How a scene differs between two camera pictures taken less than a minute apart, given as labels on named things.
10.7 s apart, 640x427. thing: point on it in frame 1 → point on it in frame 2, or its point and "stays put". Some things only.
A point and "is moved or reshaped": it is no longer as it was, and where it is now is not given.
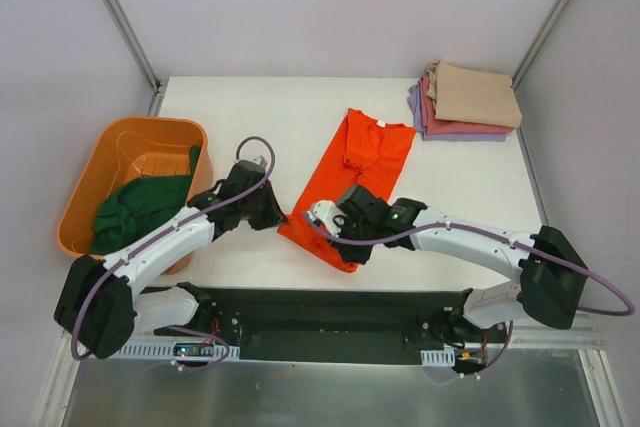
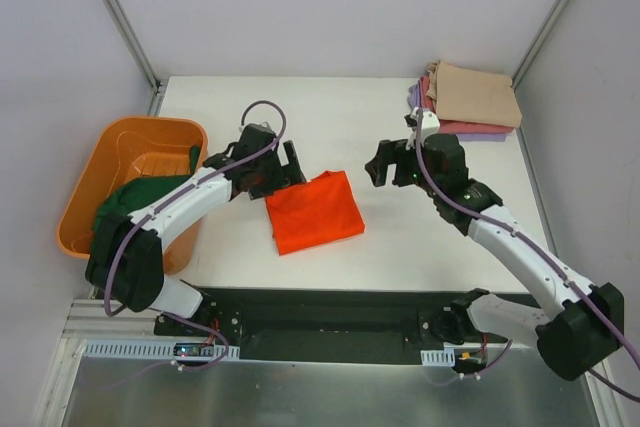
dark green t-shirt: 137,203 stays put
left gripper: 263,204 → 279,175
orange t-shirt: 360,152 is moved or reshaped
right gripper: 347,235 → 398,167
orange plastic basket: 133,148 stays put
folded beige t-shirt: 471,94 stays put
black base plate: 338,326 stays put
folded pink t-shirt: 432,125 stays put
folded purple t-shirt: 415,98 stays put
